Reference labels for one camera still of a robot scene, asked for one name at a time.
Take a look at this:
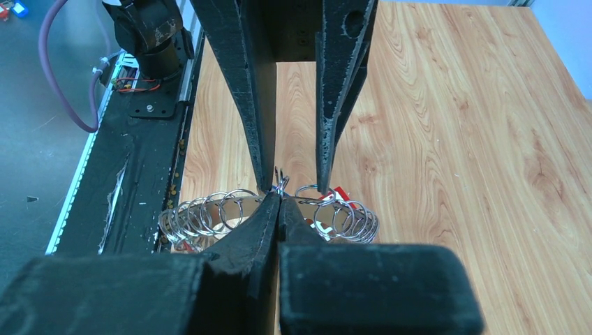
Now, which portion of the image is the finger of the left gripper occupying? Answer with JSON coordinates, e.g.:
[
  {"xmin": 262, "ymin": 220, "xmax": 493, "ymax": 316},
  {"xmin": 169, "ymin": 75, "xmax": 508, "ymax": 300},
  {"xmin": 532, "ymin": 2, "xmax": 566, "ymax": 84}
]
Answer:
[
  {"xmin": 316, "ymin": 1, "xmax": 378, "ymax": 195},
  {"xmin": 192, "ymin": 0, "xmax": 276, "ymax": 191}
]

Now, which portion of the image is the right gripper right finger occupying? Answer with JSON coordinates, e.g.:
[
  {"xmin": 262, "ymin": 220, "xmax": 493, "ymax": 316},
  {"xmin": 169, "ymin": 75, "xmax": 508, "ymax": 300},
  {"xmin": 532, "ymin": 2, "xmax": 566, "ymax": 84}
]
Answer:
[{"xmin": 279, "ymin": 199, "xmax": 485, "ymax": 334}]

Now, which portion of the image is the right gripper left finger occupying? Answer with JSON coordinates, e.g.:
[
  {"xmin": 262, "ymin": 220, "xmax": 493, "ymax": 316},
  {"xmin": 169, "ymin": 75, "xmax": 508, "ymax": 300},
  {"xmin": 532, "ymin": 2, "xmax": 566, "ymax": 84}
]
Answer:
[{"xmin": 0, "ymin": 193, "xmax": 282, "ymax": 335}]

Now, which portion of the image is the large metal keyring with rings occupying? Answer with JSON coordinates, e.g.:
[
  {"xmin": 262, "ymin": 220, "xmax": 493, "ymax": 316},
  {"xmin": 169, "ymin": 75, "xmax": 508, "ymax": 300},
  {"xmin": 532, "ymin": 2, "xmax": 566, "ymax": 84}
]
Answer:
[{"xmin": 158, "ymin": 170, "xmax": 380, "ymax": 253}]

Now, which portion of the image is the white slotted cable duct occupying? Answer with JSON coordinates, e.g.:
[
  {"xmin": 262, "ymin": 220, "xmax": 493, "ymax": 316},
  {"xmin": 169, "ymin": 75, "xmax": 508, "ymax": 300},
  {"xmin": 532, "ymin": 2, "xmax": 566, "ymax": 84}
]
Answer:
[{"xmin": 45, "ymin": 73, "xmax": 115, "ymax": 255}]

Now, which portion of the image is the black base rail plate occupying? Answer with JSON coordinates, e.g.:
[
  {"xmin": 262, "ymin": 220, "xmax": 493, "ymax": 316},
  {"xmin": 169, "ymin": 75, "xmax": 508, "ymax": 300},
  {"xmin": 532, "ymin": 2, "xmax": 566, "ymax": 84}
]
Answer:
[{"xmin": 53, "ymin": 31, "xmax": 205, "ymax": 255}]

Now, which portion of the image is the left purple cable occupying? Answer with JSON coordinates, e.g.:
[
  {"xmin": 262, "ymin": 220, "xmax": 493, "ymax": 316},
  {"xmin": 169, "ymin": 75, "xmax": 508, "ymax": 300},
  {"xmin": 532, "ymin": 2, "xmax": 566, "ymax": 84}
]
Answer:
[{"xmin": 38, "ymin": 0, "xmax": 114, "ymax": 134}]

